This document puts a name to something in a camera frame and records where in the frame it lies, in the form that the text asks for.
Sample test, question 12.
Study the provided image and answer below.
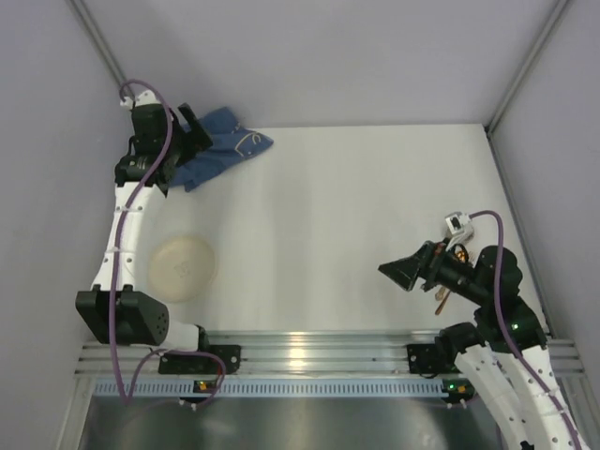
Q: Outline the gold spoon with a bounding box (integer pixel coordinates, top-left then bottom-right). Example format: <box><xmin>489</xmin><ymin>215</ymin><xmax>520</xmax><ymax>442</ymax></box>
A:
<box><xmin>433</xmin><ymin>247</ymin><xmax>471</xmax><ymax>301</ymax></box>

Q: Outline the copper fork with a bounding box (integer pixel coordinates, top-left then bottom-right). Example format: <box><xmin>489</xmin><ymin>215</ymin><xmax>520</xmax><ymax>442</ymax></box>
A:
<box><xmin>434</xmin><ymin>287</ymin><xmax>451</xmax><ymax>316</ymax></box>

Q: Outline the blue fish-print placemat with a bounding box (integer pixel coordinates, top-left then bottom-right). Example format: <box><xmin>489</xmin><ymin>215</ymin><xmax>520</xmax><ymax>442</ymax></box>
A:
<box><xmin>170</xmin><ymin>107</ymin><xmax>274</xmax><ymax>192</ymax></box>

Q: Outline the cream ceramic plate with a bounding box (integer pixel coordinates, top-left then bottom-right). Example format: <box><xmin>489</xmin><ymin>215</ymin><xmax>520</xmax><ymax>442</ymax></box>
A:
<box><xmin>147</xmin><ymin>234</ymin><xmax>218</xmax><ymax>304</ymax></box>

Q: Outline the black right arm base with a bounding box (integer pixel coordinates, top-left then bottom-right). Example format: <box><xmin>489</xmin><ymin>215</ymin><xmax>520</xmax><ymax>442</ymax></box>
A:
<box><xmin>406</xmin><ymin>343</ymin><xmax>458</xmax><ymax>379</ymax></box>

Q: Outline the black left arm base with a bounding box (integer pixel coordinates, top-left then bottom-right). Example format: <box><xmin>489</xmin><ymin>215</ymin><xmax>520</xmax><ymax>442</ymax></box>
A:
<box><xmin>158</xmin><ymin>344</ymin><xmax>242</xmax><ymax>375</ymax></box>

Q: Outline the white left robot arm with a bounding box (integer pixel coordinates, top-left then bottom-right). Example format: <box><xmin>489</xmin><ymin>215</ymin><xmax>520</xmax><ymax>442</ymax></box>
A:
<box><xmin>75</xmin><ymin>101</ymin><xmax>212</xmax><ymax>352</ymax></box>

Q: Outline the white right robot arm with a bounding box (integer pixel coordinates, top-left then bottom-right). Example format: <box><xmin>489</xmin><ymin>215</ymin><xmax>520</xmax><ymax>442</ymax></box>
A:
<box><xmin>378</xmin><ymin>241</ymin><xmax>589</xmax><ymax>449</ymax></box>

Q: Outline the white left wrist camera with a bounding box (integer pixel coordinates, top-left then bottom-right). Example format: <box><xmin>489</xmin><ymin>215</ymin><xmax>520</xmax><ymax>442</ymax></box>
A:
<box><xmin>120</xmin><ymin>90</ymin><xmax>162</xmax><ymax>111</ymax></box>

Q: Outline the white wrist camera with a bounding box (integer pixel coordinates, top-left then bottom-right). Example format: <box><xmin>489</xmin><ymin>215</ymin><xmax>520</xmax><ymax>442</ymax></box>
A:
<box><xmin>444</xmin><ymin>212</ymin><xmax>474</xmax><ymax>247</ymax></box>
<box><xmin>120</xmin><ymin>90</ymin><xmax>162</xmax><ymax>111</ymax></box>

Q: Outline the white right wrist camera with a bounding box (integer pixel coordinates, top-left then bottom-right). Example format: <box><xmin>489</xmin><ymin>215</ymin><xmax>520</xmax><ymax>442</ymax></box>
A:
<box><xmin>444</xmin><ymin>212</ymin><xmax>474</xmax><ymax>247</ymax></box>

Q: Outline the left aluminium frame post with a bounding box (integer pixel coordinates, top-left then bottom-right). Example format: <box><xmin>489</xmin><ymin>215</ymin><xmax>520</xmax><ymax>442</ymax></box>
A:
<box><xmin>66</xmin><ymin>0</ymin><xmax>127</xmax><ymax>87</ymax></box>

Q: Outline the aluminium frame post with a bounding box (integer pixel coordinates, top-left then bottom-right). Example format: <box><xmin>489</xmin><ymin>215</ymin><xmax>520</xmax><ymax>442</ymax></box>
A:
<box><xmin>66</xmin><ymin>0</ymin><xmax>127</xmax><ymax>87</ymax></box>
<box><xmin>484</xmin><ymin>0</ymin><xmax>574</xmax><ymax>133</ymax></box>

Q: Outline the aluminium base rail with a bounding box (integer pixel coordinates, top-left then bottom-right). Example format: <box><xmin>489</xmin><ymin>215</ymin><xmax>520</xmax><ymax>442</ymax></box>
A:
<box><xmin>74</xmin><ymin>331</ymin><xmax>584</xmax><ymax>378</ymax></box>

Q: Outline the grey slotted cable duct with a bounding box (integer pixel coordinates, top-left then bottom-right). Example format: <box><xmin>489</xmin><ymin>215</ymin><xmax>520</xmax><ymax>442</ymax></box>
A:
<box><xmin>93</xmin><ymin>378</ymin><xmax>479</xmax><ymax>399</ymax></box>

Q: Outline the right aluminium frame post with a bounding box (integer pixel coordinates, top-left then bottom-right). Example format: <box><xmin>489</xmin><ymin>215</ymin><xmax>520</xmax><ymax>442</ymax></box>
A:
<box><xmin>484</xmin><ymin>0</ymin><xmax>574</xmax><ymax>133</ymax></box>

